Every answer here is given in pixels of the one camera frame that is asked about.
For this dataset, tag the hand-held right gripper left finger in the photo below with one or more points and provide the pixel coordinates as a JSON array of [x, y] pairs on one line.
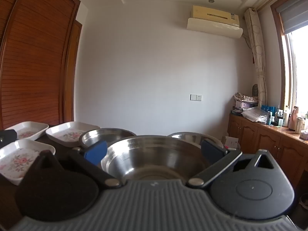
[[96, 152]]

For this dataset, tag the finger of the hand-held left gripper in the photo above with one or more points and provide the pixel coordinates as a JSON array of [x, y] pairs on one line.
[[8, 137]]

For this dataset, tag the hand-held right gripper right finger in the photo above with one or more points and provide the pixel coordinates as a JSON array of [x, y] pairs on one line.
[[211, 151]]

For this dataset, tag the medium stainless steel bowl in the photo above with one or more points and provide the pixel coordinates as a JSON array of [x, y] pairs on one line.
[[108, 136]]

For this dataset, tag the white floral rectangular plate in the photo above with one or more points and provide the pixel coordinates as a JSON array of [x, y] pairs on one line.
[[16, 160], [72, 132], [27, 129]]

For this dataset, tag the small stainless steel bowl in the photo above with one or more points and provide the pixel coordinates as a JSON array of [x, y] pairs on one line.
[[190, 138]]

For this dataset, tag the large stainless steel bowl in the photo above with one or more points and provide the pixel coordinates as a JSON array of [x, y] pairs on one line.
[[154, 158]]

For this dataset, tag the white paper box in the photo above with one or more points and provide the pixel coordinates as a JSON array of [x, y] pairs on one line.
[[231, 142]]

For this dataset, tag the wooden cabinet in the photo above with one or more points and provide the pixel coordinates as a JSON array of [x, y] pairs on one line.
[[264, 144]]

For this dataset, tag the clear plastic bag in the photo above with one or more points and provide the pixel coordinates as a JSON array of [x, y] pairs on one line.
[[255, 115]]

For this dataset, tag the purple box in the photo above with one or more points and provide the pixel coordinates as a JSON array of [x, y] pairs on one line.
[[245, 105]]

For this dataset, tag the pile of newspapers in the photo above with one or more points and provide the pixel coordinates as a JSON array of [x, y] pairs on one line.
[[244, 97]]

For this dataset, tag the wooden louvered wardrobe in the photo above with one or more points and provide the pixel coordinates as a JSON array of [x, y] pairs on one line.
[[31, 65]]

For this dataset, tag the white bottle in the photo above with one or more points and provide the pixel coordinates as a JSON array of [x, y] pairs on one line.
[[286, 118]]

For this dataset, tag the pink kettle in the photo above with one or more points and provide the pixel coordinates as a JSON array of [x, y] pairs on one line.
[[294, 120]]

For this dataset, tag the white cup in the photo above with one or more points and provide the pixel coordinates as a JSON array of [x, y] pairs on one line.
[[299, 125]]

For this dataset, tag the white tissue pack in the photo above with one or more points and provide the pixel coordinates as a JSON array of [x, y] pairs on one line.
[[304, 135]]

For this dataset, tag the beige patterned curtain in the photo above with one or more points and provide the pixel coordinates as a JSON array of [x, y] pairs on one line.
[[258, 53]]

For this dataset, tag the grey roller blind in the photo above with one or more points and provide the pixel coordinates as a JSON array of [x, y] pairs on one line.
[[293, 14]]

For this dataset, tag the white wall switch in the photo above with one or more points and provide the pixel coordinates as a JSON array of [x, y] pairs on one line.
[[196, 97]]

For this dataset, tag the cream wall air conditioner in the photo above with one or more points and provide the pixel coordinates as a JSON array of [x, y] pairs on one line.
[[214, 25]]

